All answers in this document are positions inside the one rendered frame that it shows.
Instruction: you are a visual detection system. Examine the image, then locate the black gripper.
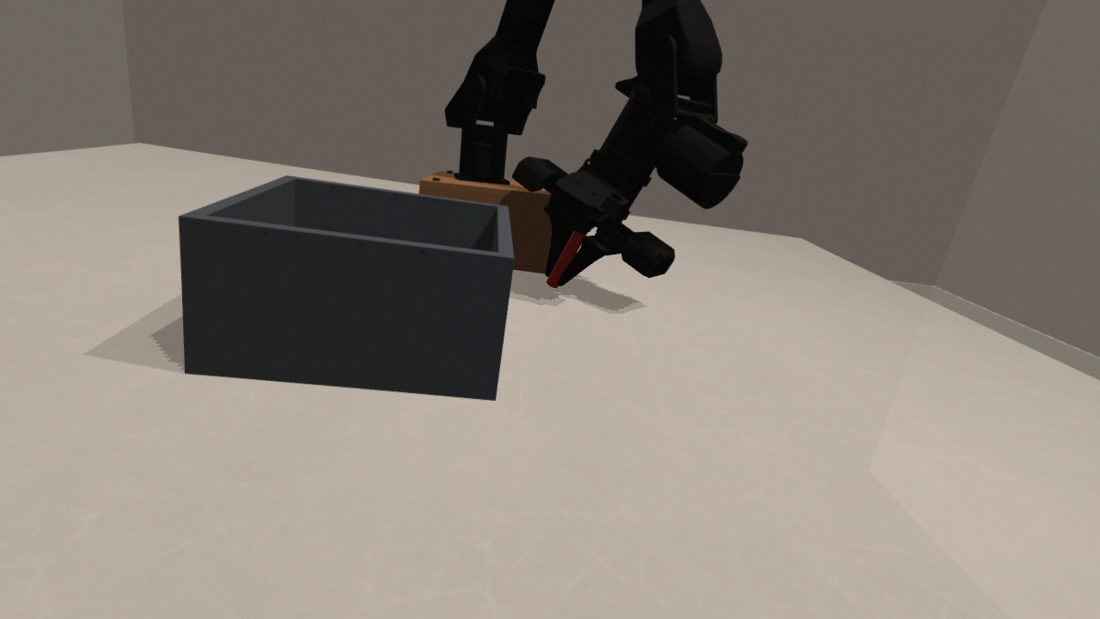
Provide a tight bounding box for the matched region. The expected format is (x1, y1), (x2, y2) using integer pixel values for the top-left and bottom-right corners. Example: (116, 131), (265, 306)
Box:
(512, 141), (675, 286)

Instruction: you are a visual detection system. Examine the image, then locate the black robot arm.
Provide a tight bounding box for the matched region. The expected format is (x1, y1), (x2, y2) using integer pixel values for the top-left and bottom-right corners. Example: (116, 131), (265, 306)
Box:
(444, 0), (748, 234)

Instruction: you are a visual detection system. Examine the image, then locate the dark red peg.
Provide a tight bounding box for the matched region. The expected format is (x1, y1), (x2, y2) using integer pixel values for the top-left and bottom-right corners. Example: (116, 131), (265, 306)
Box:
(547, 231), (587, 288)

